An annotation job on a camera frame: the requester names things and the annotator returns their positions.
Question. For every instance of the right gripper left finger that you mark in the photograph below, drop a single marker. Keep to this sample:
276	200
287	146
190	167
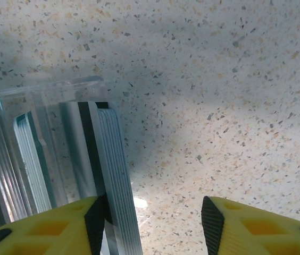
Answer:
46	233

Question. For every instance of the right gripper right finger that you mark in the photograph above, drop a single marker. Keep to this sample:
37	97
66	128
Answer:
259	233

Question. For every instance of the green credit card stack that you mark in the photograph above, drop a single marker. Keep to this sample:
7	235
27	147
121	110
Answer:
30	159

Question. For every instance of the white striped credit card stack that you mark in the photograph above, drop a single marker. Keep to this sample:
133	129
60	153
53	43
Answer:
112	172

